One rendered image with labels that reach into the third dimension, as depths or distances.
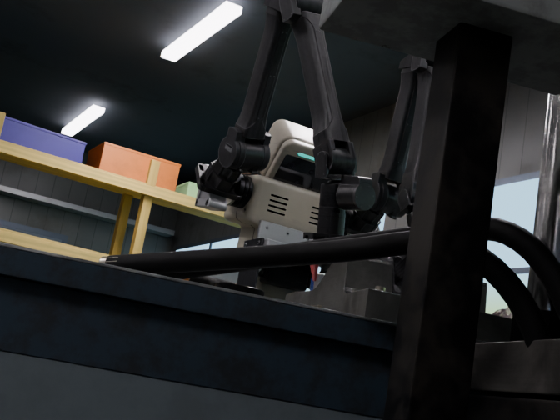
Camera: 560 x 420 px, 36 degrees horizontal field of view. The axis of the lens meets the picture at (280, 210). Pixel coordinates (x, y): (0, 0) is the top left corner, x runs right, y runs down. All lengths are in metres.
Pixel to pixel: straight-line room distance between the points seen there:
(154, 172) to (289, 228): 4.98
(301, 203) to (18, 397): 1.25
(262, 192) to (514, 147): 3.83
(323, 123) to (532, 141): 4.01
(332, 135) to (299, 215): 0.46
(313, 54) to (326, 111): 0.14
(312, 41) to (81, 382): 1.03
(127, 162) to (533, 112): 3.21
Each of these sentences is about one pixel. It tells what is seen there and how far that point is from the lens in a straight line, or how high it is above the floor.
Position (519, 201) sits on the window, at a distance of 5.64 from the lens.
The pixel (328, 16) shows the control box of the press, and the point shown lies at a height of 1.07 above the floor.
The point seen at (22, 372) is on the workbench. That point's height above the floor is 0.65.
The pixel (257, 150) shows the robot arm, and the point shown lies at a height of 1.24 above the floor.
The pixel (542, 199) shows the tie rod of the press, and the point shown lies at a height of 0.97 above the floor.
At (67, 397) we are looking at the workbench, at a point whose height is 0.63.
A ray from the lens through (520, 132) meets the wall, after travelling 5.86.
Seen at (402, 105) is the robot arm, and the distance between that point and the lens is 2.30.
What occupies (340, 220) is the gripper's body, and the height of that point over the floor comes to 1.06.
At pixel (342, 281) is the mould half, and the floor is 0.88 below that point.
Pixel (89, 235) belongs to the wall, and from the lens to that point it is 10.62.
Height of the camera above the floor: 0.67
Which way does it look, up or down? 13 degrees up
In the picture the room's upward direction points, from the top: 10 degrees clockwise
